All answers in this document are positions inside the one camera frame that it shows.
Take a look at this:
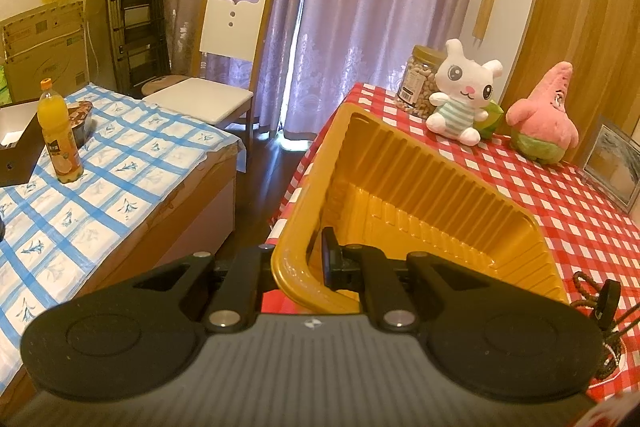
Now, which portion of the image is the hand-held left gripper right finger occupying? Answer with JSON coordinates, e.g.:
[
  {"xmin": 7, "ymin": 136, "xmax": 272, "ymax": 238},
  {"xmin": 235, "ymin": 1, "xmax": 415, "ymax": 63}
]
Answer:
[{"xmin": 321, "ymin": 227, "xmax": 502, "ymax": 334}]

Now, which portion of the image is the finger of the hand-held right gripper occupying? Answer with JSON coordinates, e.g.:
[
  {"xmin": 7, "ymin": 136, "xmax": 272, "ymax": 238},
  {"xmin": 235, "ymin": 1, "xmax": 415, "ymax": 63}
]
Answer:
[{"xmin": 592, "ymin": 281, "xmax": 622, "ymax": 324}]

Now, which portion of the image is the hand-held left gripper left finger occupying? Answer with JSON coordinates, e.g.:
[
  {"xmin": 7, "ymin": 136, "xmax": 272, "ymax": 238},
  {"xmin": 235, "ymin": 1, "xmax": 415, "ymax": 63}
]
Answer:
[{"xmin": 120, "ymin": 245, "xmax": 276, "ymax": 334}]

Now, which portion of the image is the brown bead necklace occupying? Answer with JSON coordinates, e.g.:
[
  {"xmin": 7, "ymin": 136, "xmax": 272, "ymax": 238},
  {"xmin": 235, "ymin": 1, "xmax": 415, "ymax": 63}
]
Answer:
[{"xmin": 572, "ymin": 271, "xmax": 601, "ymax": 310}]

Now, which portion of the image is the dark braided cord bracelet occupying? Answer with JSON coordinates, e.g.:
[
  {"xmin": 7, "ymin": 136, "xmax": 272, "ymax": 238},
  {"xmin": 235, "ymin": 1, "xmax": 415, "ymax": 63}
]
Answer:
[{"xmin": 597, "ymin": 322, "xmax": 626, "ymax": 380}]

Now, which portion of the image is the yellow plastic ribbed tray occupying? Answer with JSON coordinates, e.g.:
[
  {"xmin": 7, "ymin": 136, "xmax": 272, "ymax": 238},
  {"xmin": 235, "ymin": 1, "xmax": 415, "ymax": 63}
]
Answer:
[{"xmin": 270, "ymin": 102, "xmax": 571, "ymax": 315}]

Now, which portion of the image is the wooden low cabinet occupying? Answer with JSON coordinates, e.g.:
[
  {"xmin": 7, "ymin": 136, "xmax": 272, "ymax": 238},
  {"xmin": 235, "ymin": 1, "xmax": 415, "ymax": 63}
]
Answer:
[{"xmin": 0, "ymin": 134, "xmax": 248, "ymax": 408}]

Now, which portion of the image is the red checked tablecloth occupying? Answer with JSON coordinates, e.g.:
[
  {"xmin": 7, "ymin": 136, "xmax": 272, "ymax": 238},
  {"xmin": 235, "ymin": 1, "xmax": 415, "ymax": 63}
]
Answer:
[{"xmin": 260, "ymin": 82, "xmax": 640, "ymax": 408}]

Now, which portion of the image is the blue checked tablecloth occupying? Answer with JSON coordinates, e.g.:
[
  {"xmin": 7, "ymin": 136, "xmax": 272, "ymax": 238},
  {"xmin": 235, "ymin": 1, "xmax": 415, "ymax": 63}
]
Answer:
[{"xmin": 0, "ymin": 82, "xmax": 246, "ymax": 408}]

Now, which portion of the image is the pink starfish plush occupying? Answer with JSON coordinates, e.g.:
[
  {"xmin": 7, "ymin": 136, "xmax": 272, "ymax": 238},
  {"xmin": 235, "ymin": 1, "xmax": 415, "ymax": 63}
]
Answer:
[{"xmin": 505, "ymin": 61, "xmax": 581, "ymax": 165}]

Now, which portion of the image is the clear jar of peanuts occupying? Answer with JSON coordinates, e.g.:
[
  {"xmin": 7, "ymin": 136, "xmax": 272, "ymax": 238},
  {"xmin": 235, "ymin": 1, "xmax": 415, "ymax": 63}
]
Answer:
[{"xmin": 396, "ymin": 45, "xmax": 447, "ymax": 118}]

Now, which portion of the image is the white bunny plush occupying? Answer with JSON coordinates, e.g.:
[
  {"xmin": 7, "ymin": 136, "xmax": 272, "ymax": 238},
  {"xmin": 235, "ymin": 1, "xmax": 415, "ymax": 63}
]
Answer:
[{"xmin": 425, "ymin": 38, "xmax": 505, "ymax": 144}]

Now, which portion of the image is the green round toy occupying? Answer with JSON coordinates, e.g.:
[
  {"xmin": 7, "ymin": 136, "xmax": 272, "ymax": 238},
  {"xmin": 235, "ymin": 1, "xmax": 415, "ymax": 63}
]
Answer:
[{"xmin": 475, "ymin": 99, "xmax": 506, "ymax": 140}]

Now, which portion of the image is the small snack cup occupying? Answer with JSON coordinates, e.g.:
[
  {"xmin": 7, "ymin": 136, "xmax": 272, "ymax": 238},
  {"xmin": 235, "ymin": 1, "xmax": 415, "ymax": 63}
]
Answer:
[{"xmin": 67, "ymin": 101, "xmax": 96, "ymax": 145}]

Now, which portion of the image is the orange juice bottle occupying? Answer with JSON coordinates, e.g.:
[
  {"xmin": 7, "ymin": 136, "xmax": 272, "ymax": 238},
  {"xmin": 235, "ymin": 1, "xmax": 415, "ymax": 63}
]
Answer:
[{"xmin": 37, "ymin": 78, "xmax": 85, "ymax": 184}]

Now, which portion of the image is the black open box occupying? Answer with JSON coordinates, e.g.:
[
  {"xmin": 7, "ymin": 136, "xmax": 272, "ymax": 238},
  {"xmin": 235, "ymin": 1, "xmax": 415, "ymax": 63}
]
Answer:
[{"xmin": 0, "ymin": 99, "xmax": 51, "ymax": 188}]

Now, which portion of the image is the white wooden chair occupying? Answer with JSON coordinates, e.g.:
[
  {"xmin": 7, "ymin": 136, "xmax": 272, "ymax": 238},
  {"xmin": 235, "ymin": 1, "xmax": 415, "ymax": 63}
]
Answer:
[{"xmin": 141, "ymin": 0, "xmax": 277, "ymax": 172}]

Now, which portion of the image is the dark folding rack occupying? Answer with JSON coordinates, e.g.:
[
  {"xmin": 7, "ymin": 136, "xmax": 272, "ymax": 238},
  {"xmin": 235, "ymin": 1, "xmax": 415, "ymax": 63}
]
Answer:
[{"xmin": 103, "ymin": 0, "xmax": 173, "ymax": 98}]

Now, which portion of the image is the wooden door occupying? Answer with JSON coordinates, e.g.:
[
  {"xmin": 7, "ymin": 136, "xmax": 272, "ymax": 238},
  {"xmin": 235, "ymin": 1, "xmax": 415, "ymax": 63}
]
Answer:
[{"xmin": 500, "ymin": 0, "xmax": 640, "ymax": 168}]

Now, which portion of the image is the cardboard box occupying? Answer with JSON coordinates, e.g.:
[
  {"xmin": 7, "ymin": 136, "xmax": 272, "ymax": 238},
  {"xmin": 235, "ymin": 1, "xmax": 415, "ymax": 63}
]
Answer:
[{"xmin": 0, "ymin": 0, "xmax": 93, "ymax": 105}]

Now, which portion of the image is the silver picture frame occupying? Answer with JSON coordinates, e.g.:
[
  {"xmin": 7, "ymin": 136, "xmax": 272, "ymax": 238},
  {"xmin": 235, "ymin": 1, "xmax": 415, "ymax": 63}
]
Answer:
[{"xmin": 580, "ymin": 117, "xmax": 640, "ymax": 212}]

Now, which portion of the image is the wooden wall ornament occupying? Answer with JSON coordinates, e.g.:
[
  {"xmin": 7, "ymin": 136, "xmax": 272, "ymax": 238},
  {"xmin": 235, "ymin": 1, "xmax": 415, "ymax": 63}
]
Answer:
[{"xmin": 471, "ymin": 0, "xmax": 499, "ymax": 48}]

